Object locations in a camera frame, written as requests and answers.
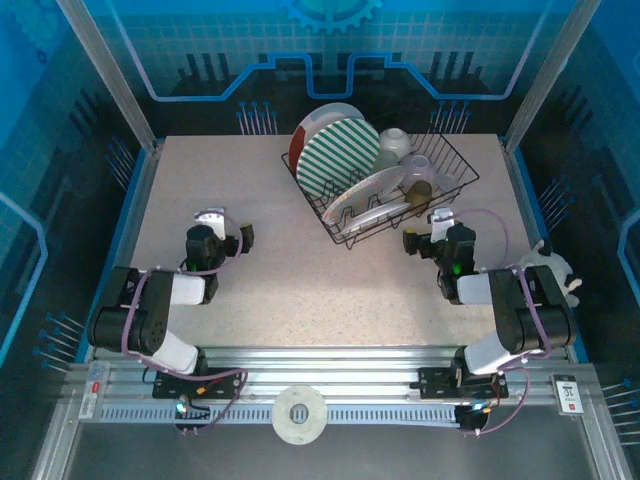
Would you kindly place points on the aluminium frame post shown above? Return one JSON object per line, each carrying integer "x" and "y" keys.
{"x": 545, "y": 85}
{"x": 115, "y": 85}

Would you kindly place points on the amber brown cup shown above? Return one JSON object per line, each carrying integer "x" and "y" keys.
{"x": 419, "y": 194}

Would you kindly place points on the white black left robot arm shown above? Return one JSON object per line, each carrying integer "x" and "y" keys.
{"x": 150, "y": 320}

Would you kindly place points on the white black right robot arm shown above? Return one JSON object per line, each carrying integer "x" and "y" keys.
{"x": 530, "y": 320}

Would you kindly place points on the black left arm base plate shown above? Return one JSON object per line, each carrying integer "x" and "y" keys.
{"x": 230, "y": 382}

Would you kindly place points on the white label card with number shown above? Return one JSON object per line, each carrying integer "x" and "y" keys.
{"x": 569, "y": 395}

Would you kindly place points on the black controller board with light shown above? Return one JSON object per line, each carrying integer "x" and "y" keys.
{"x": 467, "y": 419}
{"x": 192, "y": 414}

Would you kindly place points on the small white red sticker label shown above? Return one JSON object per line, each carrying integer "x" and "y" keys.
{"x": 95, "y": 390}

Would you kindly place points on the green white striped plate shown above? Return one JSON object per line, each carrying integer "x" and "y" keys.
{"x": 335, "y": 160}

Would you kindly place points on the colourful speckled plate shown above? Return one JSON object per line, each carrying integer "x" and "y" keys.
{"x": 370, "y": 187}

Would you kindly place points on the white tape roll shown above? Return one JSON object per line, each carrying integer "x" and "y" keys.
{"x": 285, "y": 415}

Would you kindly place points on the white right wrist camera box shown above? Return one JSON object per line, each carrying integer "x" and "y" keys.
{"x": 441, "y": 222}

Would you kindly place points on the white bowl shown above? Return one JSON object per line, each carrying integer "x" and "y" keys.
{"x": 395, "y": 141}

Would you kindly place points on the grey white plush toy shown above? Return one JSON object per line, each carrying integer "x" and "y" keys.
{"x": 542, "y": 257}

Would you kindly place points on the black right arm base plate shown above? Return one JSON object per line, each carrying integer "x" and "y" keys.
{"x": 430, "y": 382}

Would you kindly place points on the red grey white plate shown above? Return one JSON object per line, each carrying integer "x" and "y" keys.
{"x": 325, "y": 112}

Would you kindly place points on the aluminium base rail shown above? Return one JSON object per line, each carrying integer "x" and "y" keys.
{"x": 325, "y": 370}

